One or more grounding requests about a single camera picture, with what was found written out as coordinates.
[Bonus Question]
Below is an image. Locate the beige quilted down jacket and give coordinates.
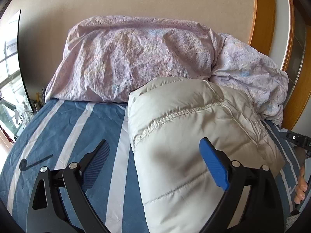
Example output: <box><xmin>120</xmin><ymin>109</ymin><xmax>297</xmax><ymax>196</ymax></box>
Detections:
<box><xmin>128</xmin><ymin>77</ymin><xmax>285</xmax><ymax>232</ymax></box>

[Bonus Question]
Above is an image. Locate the person's right hand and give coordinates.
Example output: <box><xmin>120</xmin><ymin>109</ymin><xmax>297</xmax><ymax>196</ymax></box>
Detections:
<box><xmin>294</xmin><ymin>166</ymin><xmax>308</xmax><ymax>205</ymax></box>

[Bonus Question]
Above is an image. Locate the blue white striped bed sheet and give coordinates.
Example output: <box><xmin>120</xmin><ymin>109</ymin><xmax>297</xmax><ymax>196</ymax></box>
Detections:
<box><xmin>1</xmin><ymin>99</ymin><xmax>305</xmax><ymax>232</ymax></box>

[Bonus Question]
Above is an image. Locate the pink floral crumpled duvet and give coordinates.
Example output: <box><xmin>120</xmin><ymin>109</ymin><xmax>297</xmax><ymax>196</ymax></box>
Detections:
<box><xmin>45</xmin><ymin>16</ymin><xmax>289</xmax><ymax>125</ymax></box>

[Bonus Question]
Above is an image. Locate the window with dark frame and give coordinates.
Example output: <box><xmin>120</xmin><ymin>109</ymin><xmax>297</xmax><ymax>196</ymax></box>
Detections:
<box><xmin>1</xmin><ymin>10</ymin><xmax>34</xmax><ymax>141</ymax></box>

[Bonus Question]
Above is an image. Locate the orange wooden door frame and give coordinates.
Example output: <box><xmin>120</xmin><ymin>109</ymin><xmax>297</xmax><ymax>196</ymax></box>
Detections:
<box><xmin>247</xmin><ymin>0</ymin><xmax>310</xmax><ymax>132</ymax></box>

